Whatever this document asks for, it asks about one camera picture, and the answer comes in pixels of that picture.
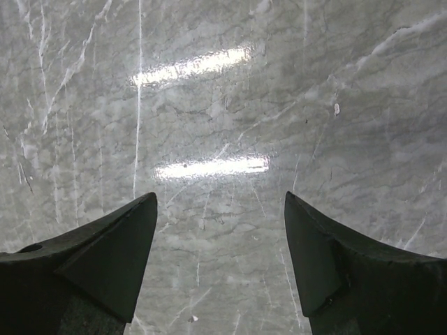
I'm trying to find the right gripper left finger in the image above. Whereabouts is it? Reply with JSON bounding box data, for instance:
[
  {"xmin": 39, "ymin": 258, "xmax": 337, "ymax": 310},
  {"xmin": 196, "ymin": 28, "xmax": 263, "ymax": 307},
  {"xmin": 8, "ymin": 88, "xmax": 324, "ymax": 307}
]
[{"xmin": 1, "ymin": 193, "xmax": 157, "ymax": 334}]

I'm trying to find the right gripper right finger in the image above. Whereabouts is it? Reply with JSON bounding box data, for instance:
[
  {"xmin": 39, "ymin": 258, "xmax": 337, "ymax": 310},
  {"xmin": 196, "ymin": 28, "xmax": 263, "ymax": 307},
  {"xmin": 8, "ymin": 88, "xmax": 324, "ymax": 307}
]
[{"xmin": 284, "ymin": 193, "xmax": 446, "ymax": 334}]

